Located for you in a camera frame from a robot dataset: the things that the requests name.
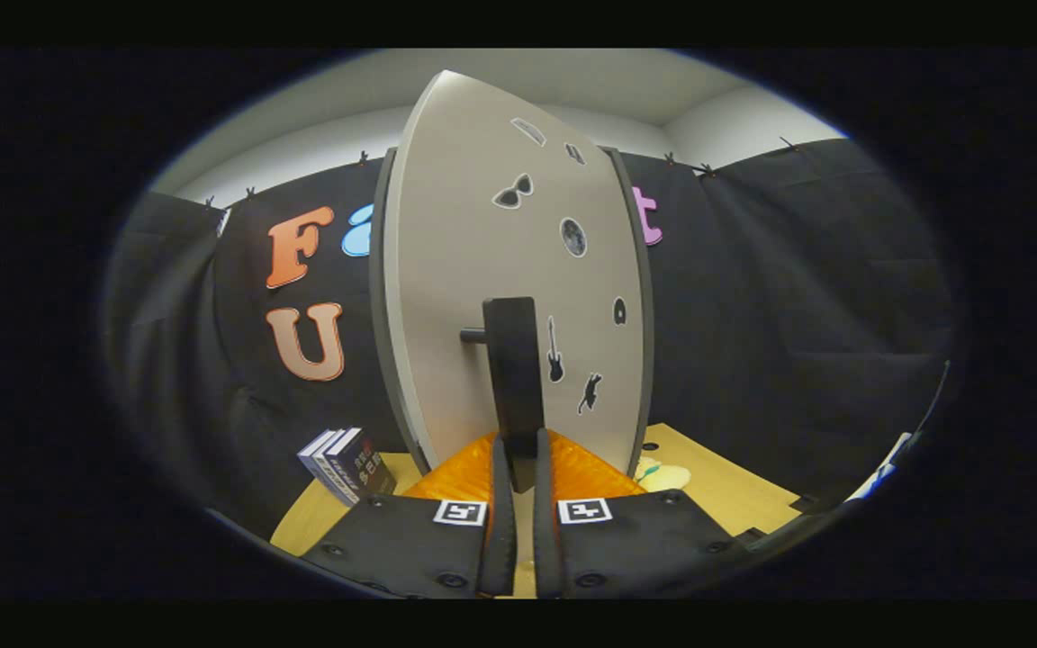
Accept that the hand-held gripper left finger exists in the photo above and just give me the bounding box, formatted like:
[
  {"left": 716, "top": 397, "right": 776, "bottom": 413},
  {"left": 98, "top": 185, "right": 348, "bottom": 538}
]
[{"left": 301, "top": 430, "right": 519, "bottom": 599}]

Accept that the grey cabinet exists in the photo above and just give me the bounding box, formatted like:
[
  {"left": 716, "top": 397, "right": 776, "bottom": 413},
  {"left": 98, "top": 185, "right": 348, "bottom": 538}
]
[{"left": 368, "top": 144, "right": 656, "bottom": 480}]

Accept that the black book with red print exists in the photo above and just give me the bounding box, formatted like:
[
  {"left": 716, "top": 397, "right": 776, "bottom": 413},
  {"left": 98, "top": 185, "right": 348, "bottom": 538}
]
[{"left": 325, "top": 427, "right": 398, "bottom": 505}]

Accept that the blue spine book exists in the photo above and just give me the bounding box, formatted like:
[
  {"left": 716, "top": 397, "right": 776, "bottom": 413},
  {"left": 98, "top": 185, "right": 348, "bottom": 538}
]
[
  {"left": 311, "top": 429, "right": 362, "bottom": 505},
  {"left": 296, "top": 432, "right": 348, "bottom": 500}
]

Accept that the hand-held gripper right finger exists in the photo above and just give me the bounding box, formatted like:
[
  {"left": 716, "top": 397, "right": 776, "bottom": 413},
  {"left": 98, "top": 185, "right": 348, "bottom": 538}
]
[{"left": 532, "top": 427, "right": 753, "bottom": 599}]

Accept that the black backdrop cloth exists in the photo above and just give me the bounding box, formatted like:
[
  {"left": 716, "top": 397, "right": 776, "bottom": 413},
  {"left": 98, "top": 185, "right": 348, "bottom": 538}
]
[{"left": 103, "top": 135, "right": 956, "bottom": 541}]

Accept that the beige cabinet door black handle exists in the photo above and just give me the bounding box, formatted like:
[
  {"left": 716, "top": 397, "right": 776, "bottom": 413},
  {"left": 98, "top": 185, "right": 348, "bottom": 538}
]
[{"left": 383, "top": 70, "right": 645, "bottom": 494}]

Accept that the white side table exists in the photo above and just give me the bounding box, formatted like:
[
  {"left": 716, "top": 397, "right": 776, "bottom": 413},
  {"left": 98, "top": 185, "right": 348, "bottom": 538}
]
[{"left": 847, "top": 432, "right": 911, "bottom": 500}]

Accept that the yellow plush toy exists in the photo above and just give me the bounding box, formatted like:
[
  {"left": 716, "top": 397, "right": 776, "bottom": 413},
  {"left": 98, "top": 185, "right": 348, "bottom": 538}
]
[{"left": 636, "top": 454, "right": 692, "bottom": 493}]

